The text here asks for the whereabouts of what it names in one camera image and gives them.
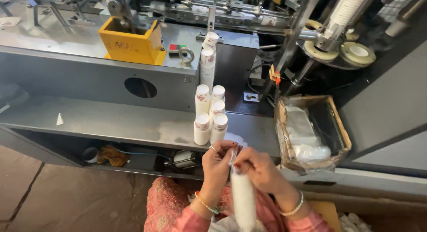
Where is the person's right hand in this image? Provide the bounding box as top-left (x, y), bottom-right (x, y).
top-left (234, 147), bottom-right (296, 201)

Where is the person's left hand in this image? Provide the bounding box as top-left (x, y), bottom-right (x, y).
top-left (200, 140), bottom-right (243, 194)

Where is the plastic-wrapped sleeve of white cups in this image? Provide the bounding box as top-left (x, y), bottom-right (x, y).
top-left (228, 148), bottom-right (258, 232)

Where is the cluster of printed cup stacks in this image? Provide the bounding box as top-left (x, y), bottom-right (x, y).
top-left (193, 31), bottom-right (229, 146)

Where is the small silver motor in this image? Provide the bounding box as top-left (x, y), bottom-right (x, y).
top-left (165, 150), bottom-right (201, 169)

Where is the gold and green bangle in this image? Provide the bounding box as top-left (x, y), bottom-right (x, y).
top-left (194, 191), bottom-right (221, 215)

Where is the clear plastic bag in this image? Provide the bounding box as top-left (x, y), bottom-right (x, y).
top-left (207, 215), bottom-right (268, 232)

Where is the cardboard box with plastic bags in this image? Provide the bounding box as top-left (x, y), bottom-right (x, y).
top-left (274, 95), bottom-right (352, 174)

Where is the pink embroidered clothing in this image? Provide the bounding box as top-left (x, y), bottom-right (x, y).
top-left (144, 177), bottom-right (335, 232)

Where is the orange clamp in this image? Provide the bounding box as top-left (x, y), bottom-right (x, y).
top-left (268, 64), bottom-right (282, 86)

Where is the steel eye bolt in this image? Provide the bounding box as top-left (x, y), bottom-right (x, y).
top-left (178, 46), bottom-right (195, 66)

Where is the brown cardboard sheet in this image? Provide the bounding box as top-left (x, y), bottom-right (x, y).
top-left (306, 200), bottom-right (343, 232)

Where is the yellow rag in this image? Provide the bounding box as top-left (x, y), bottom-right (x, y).
top-left (97, 145), bottom-right (131, 168)

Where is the heap of loose white cups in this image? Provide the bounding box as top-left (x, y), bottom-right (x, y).
top-left (338, 212), bottom-right (371, 232)

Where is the dark round cup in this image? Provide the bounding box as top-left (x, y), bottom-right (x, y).
top-left (82, 147), bottom-right (99, 164)

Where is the yellow metal box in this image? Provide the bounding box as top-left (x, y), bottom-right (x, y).
top-left (98, 16), bottom-right (167, 66)

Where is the turntable with cream moulds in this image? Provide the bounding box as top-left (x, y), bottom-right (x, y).
top-left (296, 19), bottom-right (377, 71)

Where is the grey paper cup machine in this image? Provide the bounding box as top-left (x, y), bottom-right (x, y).
top-left (0, 0), bottom-right (427, 196)

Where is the white cup column in chute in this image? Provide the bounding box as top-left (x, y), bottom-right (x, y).
top-left (324, 0), bottom-right (371, 40)

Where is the white beaded bracelet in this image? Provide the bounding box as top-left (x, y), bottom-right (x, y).
top-left (279, 191), bottom-right (305, 217)

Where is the blue cable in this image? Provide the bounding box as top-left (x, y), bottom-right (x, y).
top-left (113, 148), bottom-right (171, 160)

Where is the red and green switch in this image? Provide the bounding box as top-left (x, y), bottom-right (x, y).
top-left (168, 43), bottom-right (187, 58)

